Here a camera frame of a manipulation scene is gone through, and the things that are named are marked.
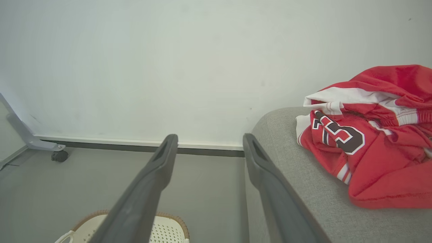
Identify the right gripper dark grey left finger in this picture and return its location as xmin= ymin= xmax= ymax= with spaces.
xmin=88 ymin=134 xmax=179 ymax=243

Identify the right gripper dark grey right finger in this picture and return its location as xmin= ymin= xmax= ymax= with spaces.
xmin=243 ymin=133 xmax=332 ymax=243

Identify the red and white sports jersey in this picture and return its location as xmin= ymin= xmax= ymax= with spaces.
xmin=296 ymin=65 xmax=432 ymax=209

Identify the white laundry basket, wicker rim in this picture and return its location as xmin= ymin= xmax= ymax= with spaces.
xmin=55 ymin=210 xmax=190 ymax=243

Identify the grey fabric sofa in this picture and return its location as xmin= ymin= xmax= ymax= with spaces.
xmin=245 ymin=107 xmax=432 ymax=243

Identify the white and grey baseboard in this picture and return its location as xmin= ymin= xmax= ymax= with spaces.
xmin=33 ymin=134 xmax=245 ymax=158

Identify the black caster wheel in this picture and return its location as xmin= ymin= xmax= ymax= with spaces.
xmin=51 ymin=151 xmax=69 ymax=163

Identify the white metal stand leg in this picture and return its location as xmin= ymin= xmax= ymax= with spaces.
xmin=0 ymin=93 xmax=66 ymax=152

